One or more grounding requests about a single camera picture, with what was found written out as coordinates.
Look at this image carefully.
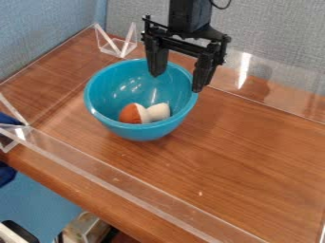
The orange and white toy mushroom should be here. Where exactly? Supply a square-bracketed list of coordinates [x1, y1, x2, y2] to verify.
[117, 103, 171, 124]

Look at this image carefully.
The clear acrylic corner bracket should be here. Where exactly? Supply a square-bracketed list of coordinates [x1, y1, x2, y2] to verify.
[93, 22, 137, 59]

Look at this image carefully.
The clear acrylic front barrier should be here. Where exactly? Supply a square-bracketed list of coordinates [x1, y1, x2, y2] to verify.
[0, 93, 266, 243]

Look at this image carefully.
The black and white object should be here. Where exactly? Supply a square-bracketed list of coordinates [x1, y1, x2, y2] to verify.
[0, 220, 38, 243]

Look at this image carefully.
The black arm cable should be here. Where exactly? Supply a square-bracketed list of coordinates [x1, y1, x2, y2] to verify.
[210, 0, 234, 10]

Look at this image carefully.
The blue cloth object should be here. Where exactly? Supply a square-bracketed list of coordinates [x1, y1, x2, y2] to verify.
[0, 111, 22, 188]

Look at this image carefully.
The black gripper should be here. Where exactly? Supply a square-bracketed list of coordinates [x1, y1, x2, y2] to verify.
[141, 0, 231, 93]

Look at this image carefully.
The blue plastic bowl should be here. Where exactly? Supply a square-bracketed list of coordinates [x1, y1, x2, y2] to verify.
[84, 59, 198, 141]

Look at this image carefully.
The grey metal table frame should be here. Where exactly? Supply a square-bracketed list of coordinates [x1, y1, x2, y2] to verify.
[53, 212, 112, 243]

